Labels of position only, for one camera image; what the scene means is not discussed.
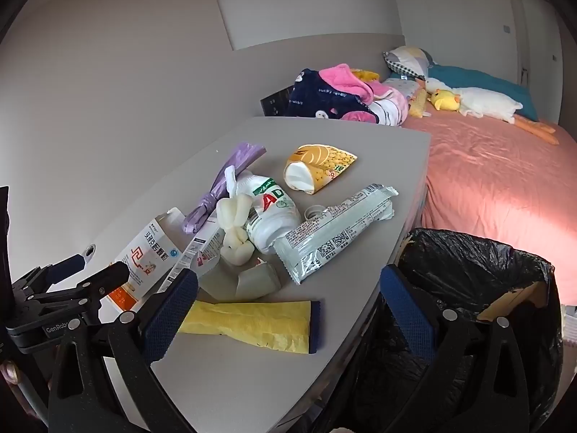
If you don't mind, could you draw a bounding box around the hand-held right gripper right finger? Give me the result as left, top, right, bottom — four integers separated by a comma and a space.
380, 264, 535, 433

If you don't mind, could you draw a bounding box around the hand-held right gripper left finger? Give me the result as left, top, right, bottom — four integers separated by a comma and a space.
47, 268, 200, 433

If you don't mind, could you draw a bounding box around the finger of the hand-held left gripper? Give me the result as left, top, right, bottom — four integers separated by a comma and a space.
74, 262, 131, 301
43, 254, 87, 283

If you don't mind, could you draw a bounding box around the white orange medicine box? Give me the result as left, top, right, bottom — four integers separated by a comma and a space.
106, 207, 190, 314

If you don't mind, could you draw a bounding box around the black bag trash bin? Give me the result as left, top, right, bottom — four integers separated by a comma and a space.
311, 228, 569, 433

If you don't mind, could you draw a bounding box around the yellow wrapper with blue edge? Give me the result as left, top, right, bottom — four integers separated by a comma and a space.
178, 300, 322, 355

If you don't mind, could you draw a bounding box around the white green snack wrapper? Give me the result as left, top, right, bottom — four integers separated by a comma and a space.
273, 183, 400, 286

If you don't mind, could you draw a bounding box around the white plastic bottle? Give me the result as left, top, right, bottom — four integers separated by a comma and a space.
232, 176, 302, 255

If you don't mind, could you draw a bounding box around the small white red box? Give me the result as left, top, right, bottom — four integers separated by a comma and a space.
155, 223, 226, 294

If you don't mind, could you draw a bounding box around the brown cardboard piece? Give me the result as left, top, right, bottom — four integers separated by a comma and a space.
478, 282, 546, 323

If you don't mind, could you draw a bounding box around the purple plastic bag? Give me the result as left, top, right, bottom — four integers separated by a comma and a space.
182, 142, 267, 235

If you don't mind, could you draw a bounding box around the pink bed sheet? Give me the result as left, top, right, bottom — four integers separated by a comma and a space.
399, 115, 577, 307

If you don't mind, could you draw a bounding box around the white pink printed blanket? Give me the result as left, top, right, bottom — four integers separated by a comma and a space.
370, 79, 420, 127

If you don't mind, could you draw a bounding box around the yellow corn plush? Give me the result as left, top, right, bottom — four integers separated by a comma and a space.
408, 88, 429, 120

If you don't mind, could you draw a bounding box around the yellow duck plush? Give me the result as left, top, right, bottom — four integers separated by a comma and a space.
427, 89, 463, 113

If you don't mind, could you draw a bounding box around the white goose plush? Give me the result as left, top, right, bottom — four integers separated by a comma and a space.
424, 78, 560, 146

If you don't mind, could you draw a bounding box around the black socket panel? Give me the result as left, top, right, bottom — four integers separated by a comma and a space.
260, 85, 300, 117

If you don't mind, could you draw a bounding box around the navy printed blanket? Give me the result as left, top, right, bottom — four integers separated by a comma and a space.
284, 69, 377, 123

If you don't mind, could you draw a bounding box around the pink fleece blanket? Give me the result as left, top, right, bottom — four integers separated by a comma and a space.
319, 64, 393, 104

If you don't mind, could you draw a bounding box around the patterned pillow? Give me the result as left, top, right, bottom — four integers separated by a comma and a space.
383, 46, 436, 79

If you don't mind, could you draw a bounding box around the grey headboard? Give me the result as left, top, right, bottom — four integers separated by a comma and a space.
232, 32, 406, 100

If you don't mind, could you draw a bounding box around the white door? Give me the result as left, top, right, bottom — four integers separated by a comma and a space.
507, 0, 569, 86

